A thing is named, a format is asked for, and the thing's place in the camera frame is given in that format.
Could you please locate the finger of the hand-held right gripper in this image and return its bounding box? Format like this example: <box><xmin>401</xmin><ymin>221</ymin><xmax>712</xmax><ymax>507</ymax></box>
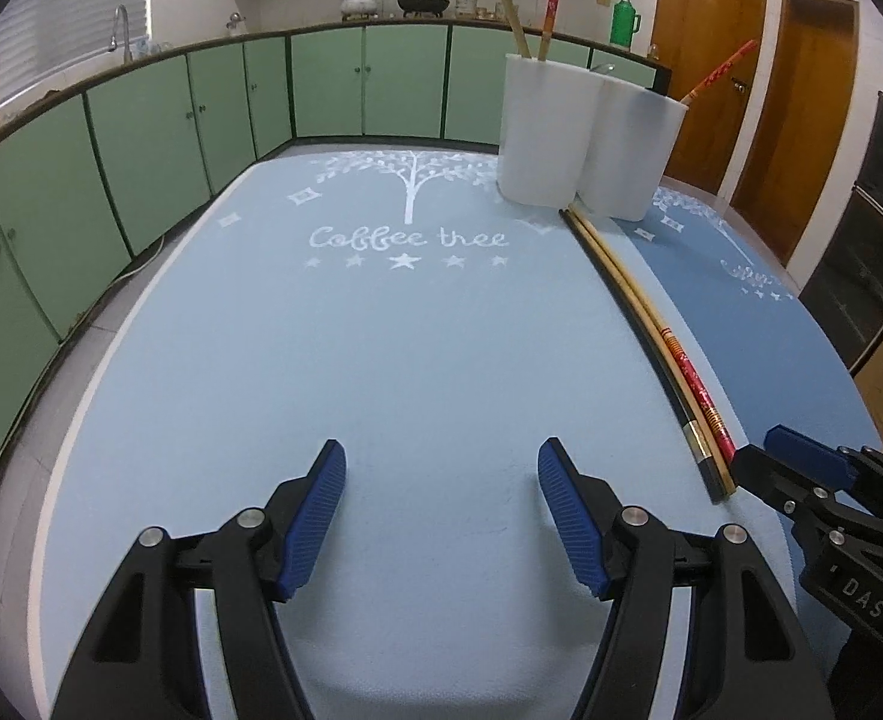
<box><xmin>730</xmin><ymin>444</ymin><xmax>834</xmax><ymax>520</ymax></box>
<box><xmin>762</xmin><ymin>424</ymin><xmax>883</xmax><ymax>490</ymax></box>

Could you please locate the black glass-front cabinet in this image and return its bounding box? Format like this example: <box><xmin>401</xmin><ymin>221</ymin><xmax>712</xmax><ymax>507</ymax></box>
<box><xmin>797</xmin><ymin>90</ymin><xmax>883</xmax><ymax>377</ymax></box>

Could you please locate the white power cable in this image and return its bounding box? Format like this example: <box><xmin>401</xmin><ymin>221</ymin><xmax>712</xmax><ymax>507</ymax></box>
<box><xmin>115</xmin><ymin>235</ymin><xmax>167</xmax><ymax>283</ymax></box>

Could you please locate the dark blue printed table mat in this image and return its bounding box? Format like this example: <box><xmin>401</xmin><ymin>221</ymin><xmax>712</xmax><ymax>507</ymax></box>
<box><xmin>572</xmin><ymin>178</ymin><xmax>883</xmax><ymax>466</ymax></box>

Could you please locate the green thermos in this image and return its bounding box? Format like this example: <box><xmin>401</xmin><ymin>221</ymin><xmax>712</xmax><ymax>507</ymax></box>
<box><xmin>611</xmin><ymin>0</ymin><xmax>644</xmax><ymax>48</ymax></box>

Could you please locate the bundle of mixed chopsticks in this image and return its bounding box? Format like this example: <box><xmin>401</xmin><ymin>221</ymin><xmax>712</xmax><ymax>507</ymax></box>
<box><xmin>559</xmin><ymin>202</ymin><xmax>738</xmax><ymax>504</ymax></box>

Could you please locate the chrome kitchen faucet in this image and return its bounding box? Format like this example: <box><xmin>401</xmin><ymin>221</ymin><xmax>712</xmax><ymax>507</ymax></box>
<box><xmin>109</xmin><ymin>4</ymin><xmax>134</xmax><ymax>65</ymax></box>

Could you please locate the green drawer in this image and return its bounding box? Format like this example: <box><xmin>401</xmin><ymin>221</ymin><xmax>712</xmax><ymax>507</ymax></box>
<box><xmin>590</xmin><ymin>47</ymin><xmax>656</xmax><ymax>88</ymax></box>

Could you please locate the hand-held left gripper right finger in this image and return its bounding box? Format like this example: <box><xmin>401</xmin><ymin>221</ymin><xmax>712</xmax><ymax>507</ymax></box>
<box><xmin>537</xmin><ymin>436</ymin><xmax>836</xmax><ymax>720</ymax></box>

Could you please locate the green base cabinet with drawers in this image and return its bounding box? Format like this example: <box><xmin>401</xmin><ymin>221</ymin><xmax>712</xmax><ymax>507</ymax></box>
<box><xmin>289</xmin><ymin>19</ymin><xmax>672</xmax><ymax>145</ymax></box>

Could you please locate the long green base cabinet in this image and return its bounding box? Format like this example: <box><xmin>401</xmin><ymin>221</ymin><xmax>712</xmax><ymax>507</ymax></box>
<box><xmin>0</xmin><ymin>34</ymin><xmax>297</xmax><ymax>511</ymax></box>

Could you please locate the plain wooden door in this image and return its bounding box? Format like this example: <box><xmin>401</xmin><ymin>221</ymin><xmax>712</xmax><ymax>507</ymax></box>
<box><xmin>730</xmin><ymin>0</ymin><xmax>861</xmax><ymax>268</ymax></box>

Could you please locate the white plastic utensil holder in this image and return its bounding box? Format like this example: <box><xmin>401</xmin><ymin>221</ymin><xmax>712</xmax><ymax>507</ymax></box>
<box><xmin>495</xmin><ymin>52</ymin><xmax>690</xmax><ymax>223</ymax></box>

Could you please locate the light blue printed table mat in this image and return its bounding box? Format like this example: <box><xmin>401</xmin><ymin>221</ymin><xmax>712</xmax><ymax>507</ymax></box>
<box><xmin>40</xmin><ymin>150</ymin><xmax>810</xmax><ymax>720</ymax></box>

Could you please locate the white window blind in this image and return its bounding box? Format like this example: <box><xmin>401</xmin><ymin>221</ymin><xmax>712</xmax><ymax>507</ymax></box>
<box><xmin>0</xmin><ymin>0</ymin><xmax>155</xmax><ymax>103</ymax></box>

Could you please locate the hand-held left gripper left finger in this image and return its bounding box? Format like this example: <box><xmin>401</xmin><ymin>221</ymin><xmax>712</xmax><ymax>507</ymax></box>
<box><xmin>52</xmin><ymin>439</ymin><xmax>349</xmax><ymax>720</ymax></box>

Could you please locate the wooden door with handle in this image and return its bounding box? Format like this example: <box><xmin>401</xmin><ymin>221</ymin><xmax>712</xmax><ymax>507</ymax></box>
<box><xmin>655</xmin><ymin>0</ymin><xmax>770</xmax><ymax>200</ymax></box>

